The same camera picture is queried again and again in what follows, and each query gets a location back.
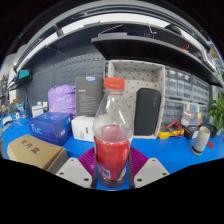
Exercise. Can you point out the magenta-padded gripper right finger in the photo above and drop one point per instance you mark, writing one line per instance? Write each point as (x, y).
(151, 171)

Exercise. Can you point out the black box with white label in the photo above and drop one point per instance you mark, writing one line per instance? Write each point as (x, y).
(190, 132)

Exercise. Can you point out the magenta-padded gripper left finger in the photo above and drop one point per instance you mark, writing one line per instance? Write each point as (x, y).
(71, 171)

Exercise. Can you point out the clear bottle with red label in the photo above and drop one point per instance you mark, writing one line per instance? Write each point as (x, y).
(111, 156)

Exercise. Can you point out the blue cardboard box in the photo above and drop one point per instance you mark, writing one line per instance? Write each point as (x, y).
(50, 128)

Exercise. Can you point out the yellow multimeter with red leads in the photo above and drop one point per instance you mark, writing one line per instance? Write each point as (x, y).
(168, 134)

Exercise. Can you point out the dark grey pegboard panel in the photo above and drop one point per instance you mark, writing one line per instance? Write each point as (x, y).
(66, 66)

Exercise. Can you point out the purple plastic bag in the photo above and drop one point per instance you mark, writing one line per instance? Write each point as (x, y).
(61, 100)

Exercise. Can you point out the flat round red coaster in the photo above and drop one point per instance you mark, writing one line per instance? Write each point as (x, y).
(211, 145)

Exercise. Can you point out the teal wall-mounted bin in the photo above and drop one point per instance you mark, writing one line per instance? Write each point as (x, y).
(24, 74)

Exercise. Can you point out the white and grey mug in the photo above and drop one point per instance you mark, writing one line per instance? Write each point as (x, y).
(201, 140)

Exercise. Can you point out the white dotted tray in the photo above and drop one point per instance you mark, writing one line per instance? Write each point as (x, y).
(140, 75)

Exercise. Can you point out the grey small-parts drawer cabinet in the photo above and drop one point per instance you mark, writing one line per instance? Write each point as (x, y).
(200, 90)
(171, 110)
(178, 83)

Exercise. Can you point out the small white box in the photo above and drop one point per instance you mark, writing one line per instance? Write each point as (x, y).
(81, 128)

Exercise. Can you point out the green potted plant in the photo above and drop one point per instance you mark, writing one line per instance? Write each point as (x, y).
(218, 113)

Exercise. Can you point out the dark overhead shelf unit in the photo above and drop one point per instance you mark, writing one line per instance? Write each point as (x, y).
(146, 46)

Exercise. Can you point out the brown cardboard box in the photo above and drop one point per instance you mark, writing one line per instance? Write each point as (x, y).
(33, 151)

